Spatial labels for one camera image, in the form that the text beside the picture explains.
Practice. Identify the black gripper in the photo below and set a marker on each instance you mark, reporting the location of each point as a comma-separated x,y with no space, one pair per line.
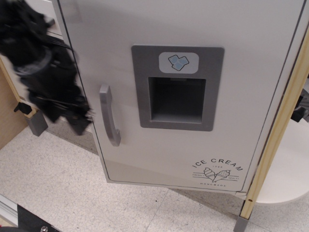
53,90

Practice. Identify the grey fridge door handle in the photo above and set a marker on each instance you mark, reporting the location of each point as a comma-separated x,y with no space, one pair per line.
105,97

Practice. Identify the white fridge door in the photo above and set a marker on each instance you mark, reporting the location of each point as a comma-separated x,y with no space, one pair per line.
261,39

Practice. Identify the grey left foot cap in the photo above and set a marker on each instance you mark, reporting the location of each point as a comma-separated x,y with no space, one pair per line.
37,123

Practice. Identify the grey foot cap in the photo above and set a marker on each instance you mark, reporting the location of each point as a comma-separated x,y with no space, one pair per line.
37,123
241,224

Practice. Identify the black clamp at left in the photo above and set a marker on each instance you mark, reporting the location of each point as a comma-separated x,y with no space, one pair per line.
24,108

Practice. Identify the black clamp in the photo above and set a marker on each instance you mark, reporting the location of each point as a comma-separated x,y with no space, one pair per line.
24,108
301,110

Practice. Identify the wooden panel at left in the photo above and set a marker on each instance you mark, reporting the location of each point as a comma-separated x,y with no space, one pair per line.
11,122

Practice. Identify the white oven door with window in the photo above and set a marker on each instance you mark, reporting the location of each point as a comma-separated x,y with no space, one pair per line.
54,24

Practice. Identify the grey ice dispenser panel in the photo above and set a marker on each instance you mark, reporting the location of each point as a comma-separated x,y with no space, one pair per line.
177,86

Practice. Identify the grey right foot cap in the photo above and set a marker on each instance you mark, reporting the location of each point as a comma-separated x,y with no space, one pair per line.
241,224

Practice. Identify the black clamp at right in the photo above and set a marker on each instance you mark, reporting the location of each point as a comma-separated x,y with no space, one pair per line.
301,110

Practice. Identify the grey oven door handle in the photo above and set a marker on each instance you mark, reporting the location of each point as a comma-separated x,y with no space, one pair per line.
49,21

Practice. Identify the aluminium rail at bottom left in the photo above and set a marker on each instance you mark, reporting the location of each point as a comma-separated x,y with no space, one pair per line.
8,211

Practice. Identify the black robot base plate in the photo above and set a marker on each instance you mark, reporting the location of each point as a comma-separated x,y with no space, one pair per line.
29,222

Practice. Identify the light wooden side post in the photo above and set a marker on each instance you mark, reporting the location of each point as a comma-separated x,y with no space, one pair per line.
290,97

